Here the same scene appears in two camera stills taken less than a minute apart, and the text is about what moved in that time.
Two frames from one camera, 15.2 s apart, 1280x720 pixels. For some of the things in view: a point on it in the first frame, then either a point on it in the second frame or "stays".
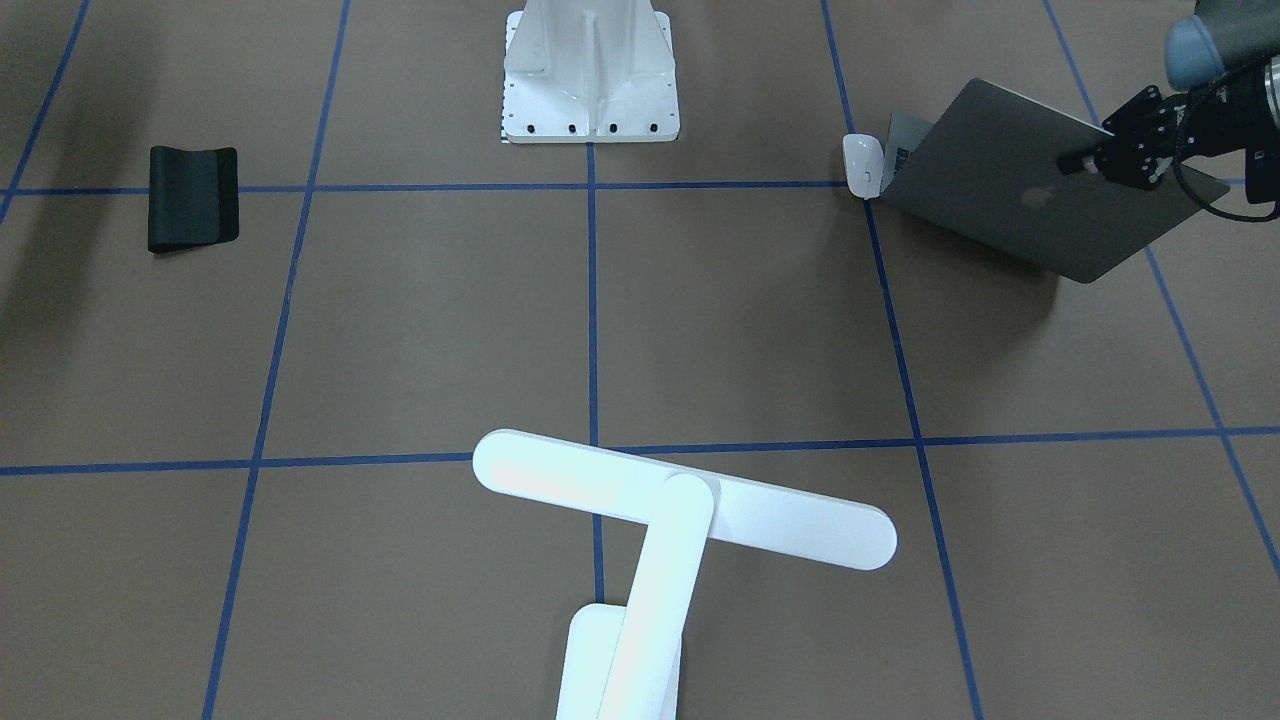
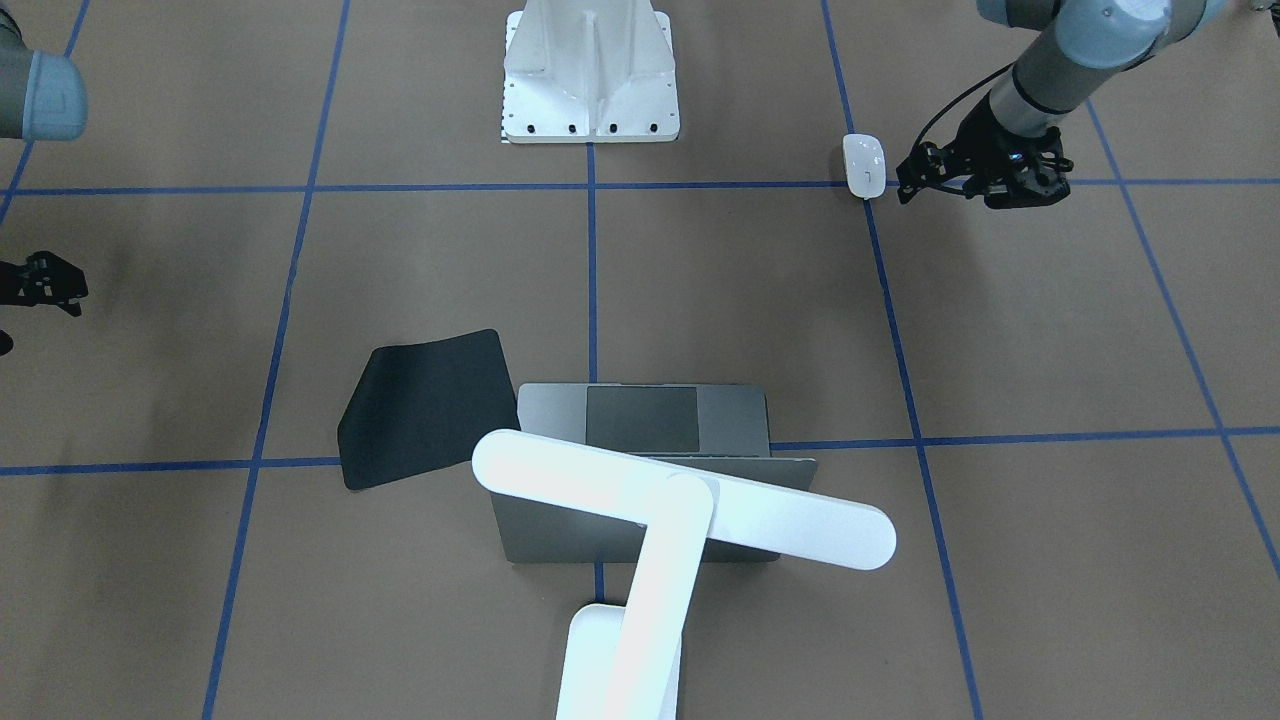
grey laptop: (987, 168) to (719, 428)
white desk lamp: (623, 662) stays
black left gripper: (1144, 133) to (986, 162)
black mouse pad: (193, 197) to (423, 408)
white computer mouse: (864, 161) stays
